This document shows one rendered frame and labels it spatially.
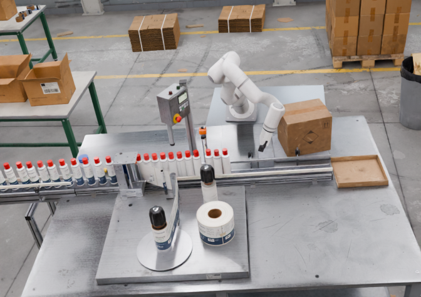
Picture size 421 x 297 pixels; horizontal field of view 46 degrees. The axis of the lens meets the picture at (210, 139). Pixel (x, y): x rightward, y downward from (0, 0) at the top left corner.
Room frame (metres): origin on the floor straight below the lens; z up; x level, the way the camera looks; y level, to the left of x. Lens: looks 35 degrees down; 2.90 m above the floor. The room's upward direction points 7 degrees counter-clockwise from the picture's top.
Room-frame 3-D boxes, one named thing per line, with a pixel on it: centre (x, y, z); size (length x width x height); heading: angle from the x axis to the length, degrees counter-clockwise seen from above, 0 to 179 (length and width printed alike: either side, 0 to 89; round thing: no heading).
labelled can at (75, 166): (2.55, 0.88, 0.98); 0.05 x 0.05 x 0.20
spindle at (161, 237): (1.90, 0.32, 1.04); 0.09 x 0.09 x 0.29
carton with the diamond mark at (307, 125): (2.73, -0.63, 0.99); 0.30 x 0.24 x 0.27; 96
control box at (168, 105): (2.57, 0.19, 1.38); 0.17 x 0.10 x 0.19; 140
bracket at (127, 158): (2.42, 0.52, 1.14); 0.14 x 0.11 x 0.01; 85
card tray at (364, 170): (2.38, -0.90, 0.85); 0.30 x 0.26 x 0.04; 85
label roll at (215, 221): (1.97, 0.03, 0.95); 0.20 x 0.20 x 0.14
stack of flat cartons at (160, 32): (6.70, 0.60, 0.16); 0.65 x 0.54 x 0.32; 83
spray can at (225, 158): (2.46, -0.08, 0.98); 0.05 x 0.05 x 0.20
